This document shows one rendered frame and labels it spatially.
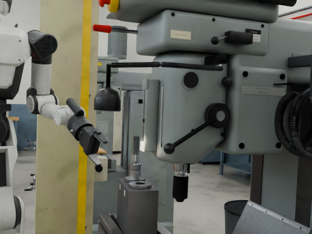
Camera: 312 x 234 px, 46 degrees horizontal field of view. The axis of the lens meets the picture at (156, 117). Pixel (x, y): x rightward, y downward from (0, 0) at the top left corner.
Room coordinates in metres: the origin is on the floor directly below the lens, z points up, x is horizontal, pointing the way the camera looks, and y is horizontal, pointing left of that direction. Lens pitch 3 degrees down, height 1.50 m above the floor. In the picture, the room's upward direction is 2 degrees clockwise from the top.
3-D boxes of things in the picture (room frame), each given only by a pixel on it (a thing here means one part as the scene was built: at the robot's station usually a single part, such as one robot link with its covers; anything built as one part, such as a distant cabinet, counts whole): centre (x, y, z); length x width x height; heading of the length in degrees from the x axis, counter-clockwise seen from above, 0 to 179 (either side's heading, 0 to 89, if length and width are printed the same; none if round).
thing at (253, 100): (1.18, -0.27, 1.47); 0.24 x 0.19 x 0.26; 21
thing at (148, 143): (1.07, 0.02, 1.44); 0.04 x 0.04 x 0.21; 21
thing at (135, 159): (1.51, 0.08, 1.28); 0.03 x 0.03 x 0.11
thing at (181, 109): (1.11, -0.09, 1.47); 0.21 x 0.19 x 0.32; 21
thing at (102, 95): (0.99, 0.13, 1.49); 0.07 x 0.07 x 0.06
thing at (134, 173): (1.51, 0.08, 1.19); 0.05 x 0.05 x 0.06
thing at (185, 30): (1.12, -0.12, 1.68); 0.34 x 0.24 x 0.10; 111
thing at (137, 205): (1.46, 0.07, 1.06); 0.22 x 0.12 x 0.20; 16
